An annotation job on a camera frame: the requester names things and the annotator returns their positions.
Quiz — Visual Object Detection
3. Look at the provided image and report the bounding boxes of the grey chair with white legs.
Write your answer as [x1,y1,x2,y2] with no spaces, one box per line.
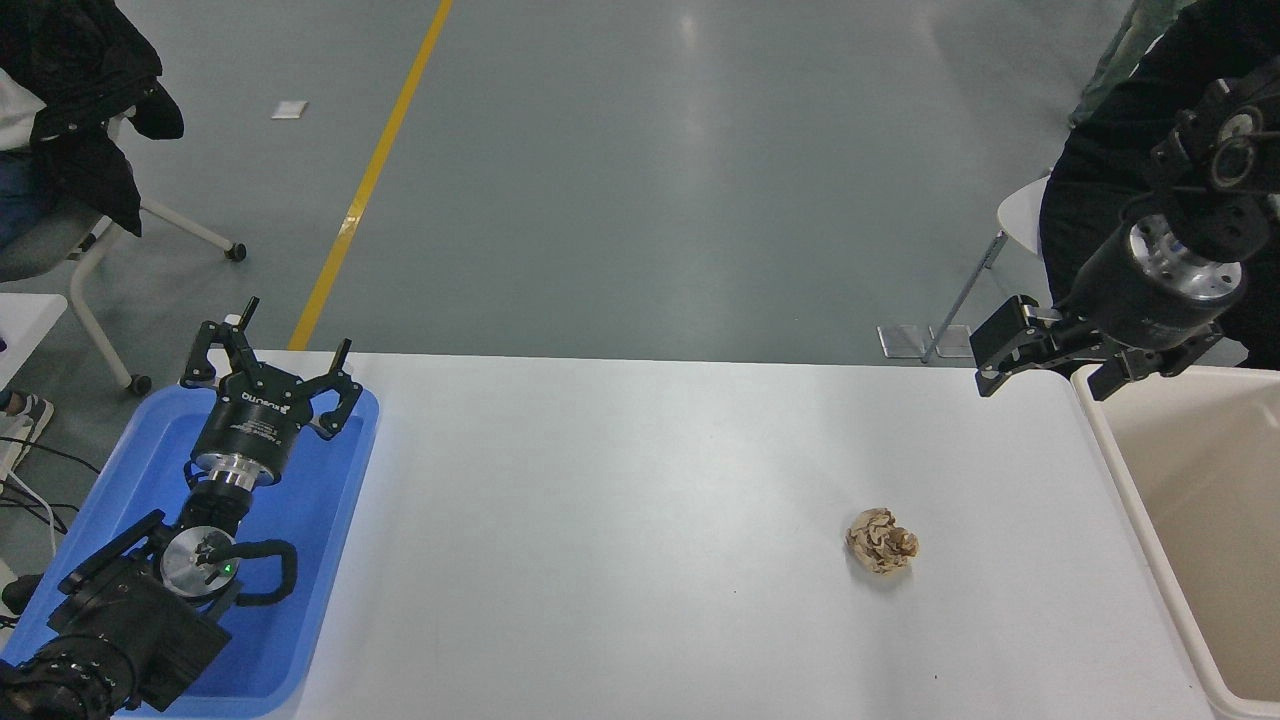
[0,110,248,396]

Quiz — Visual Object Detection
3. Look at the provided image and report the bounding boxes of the large pale bin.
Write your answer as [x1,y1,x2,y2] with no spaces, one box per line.
[1070,362,1280,720]

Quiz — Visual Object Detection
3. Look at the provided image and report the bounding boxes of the white desk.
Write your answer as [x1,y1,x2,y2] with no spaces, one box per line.
[0,293,69,391]

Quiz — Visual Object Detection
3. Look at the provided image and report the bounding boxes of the white chair with metal legs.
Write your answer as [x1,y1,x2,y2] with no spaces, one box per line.
[920,175,1051,363]

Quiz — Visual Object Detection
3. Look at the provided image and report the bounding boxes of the blue plastic tray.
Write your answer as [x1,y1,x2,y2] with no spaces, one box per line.
[0,383,381,719]

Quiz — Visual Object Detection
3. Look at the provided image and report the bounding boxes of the tan paper ball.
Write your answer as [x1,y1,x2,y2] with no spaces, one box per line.
[846,507,920,575]

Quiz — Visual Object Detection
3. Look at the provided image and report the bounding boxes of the seated person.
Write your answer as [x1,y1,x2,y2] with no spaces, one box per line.
[0,0,186,251]

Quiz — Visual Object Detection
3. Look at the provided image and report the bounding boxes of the person's foot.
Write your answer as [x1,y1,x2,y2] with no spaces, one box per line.
[0,392,56,471]

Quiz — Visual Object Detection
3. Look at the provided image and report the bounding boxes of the standing person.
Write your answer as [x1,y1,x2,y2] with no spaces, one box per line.
[1038,0,1280,371]

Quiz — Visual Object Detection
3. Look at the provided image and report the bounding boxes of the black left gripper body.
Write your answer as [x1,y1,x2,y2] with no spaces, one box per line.
[190,371,313,473]

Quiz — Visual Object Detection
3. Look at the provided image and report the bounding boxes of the white floor cable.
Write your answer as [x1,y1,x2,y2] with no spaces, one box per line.
[0,468,61,557]

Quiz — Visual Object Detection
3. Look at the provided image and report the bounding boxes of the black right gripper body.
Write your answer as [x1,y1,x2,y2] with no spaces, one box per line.
[1060,232,1227,353]

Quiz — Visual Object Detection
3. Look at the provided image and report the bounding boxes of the black floor cable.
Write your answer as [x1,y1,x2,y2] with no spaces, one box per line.
[0,437,103,536]

